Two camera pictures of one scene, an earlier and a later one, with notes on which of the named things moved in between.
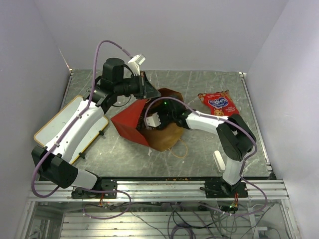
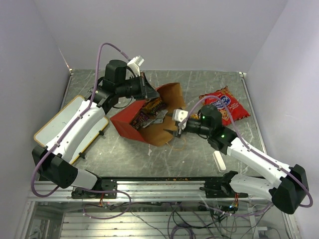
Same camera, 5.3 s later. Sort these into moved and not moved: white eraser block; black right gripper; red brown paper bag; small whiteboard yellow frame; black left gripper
Moved: red brown paper bag; black right gripper
Not moved: black left gripper; white eraser block; small whiteboard yellow frame
